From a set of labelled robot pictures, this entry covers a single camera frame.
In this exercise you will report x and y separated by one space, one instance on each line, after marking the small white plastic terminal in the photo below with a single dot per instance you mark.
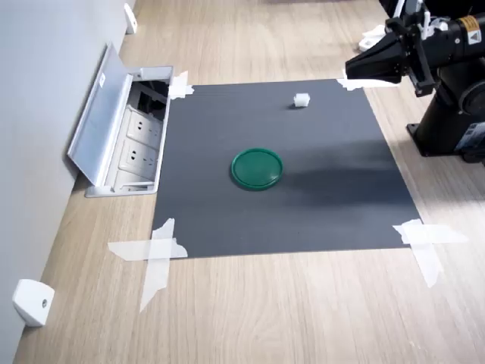
302 100

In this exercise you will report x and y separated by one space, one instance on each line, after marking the round green plastic lid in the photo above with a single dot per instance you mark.
257 168

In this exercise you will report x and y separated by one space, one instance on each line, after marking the white masking tape piece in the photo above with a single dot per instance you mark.
178 88
159 250
352 84
426 235

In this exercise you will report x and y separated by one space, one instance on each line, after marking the dark grey table mat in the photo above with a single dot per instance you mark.
227 227

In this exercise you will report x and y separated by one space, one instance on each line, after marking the white power socket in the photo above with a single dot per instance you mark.
138 155
142 125

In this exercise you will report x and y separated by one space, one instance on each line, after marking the small white plastic table bracket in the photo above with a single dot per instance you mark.
373 38

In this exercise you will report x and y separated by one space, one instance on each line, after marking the white corner bracket with screw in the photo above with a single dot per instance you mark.
130 19
32 303

